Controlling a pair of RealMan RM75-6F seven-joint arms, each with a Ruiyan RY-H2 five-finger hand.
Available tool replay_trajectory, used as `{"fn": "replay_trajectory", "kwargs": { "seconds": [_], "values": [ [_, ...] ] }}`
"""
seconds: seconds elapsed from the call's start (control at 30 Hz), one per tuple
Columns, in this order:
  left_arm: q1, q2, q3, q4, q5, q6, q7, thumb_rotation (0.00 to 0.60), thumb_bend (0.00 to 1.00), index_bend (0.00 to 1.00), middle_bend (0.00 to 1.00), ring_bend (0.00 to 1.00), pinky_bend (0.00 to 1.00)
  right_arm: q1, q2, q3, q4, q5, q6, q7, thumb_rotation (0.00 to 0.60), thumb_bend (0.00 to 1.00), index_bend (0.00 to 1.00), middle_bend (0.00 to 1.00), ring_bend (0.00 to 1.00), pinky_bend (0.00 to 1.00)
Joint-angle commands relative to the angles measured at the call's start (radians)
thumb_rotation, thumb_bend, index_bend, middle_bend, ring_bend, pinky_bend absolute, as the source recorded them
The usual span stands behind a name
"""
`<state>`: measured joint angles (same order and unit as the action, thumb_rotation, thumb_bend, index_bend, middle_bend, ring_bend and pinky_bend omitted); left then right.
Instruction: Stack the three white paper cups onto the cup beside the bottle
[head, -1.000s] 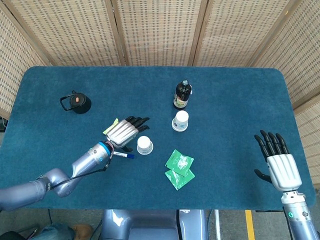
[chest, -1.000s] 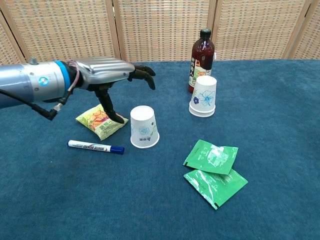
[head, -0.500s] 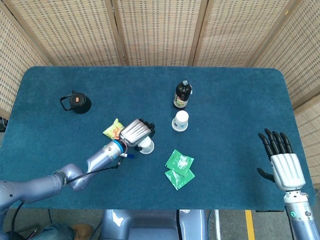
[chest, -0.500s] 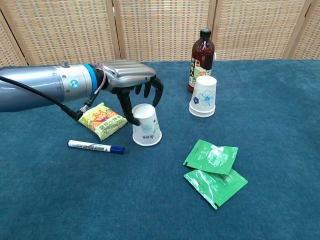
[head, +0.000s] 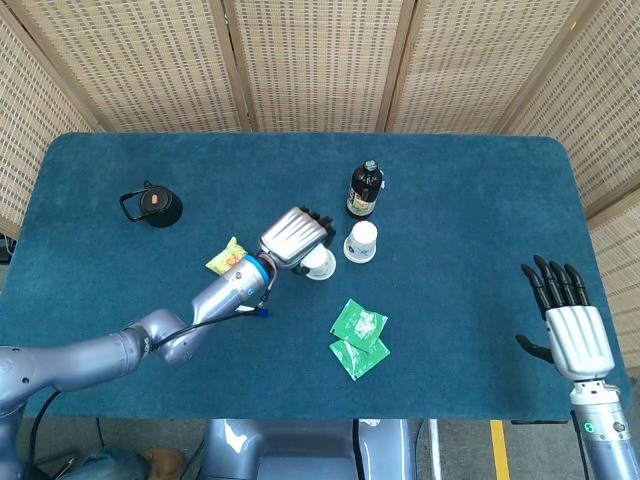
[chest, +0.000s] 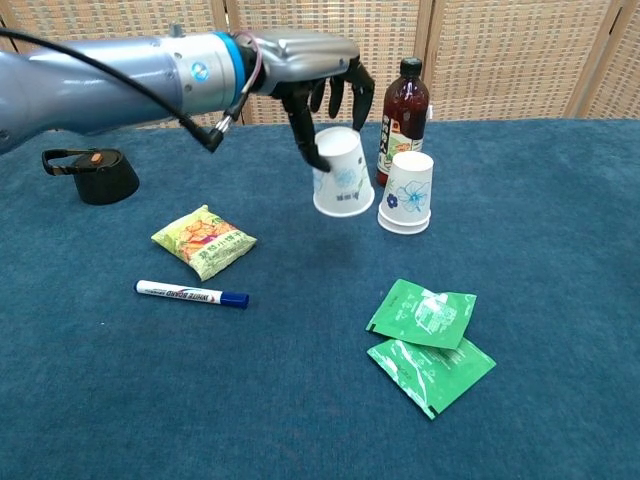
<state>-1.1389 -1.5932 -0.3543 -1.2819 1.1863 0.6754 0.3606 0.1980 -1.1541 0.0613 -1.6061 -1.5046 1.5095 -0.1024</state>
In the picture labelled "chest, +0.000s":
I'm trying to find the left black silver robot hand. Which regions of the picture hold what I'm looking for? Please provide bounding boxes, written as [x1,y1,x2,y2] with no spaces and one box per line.
[247,28,376,174]

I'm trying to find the white floral paper cup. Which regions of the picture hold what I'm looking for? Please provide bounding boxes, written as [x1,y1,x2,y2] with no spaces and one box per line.
[310,125,376,218]
[378,151,434,226]
[377,209,432,236]

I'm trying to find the dark brown drink bottle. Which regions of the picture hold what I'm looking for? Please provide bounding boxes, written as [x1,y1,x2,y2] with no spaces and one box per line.
[375,56,434,189]

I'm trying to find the woven bamboo folding screen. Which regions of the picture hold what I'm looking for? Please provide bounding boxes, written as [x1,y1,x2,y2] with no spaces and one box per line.
[0,0,640,135]

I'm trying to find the yellow green snack bag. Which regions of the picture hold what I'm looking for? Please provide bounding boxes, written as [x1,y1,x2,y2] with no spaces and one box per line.
[150,204,258,283]

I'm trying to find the white blue whiteboard marker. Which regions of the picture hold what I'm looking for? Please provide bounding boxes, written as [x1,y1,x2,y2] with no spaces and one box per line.
[134,279,250,310]

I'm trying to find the green foil sachet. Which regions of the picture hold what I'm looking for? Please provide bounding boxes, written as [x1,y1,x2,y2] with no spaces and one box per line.
[366,337,498,421]
[365,278,478,351]

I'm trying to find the blue carpet table mat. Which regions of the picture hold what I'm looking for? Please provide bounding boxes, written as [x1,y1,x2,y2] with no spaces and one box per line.
[0,118,640,480]

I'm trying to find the pink wrist cable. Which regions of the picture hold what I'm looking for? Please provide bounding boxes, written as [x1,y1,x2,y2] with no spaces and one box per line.
[219,30,265,126]

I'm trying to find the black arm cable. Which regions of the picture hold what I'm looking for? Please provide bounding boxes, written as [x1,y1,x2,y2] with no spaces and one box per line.
[0,28,232,154]

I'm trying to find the black flask lid with handle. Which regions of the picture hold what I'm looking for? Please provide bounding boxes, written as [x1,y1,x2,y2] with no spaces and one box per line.
[41,147,141,206]

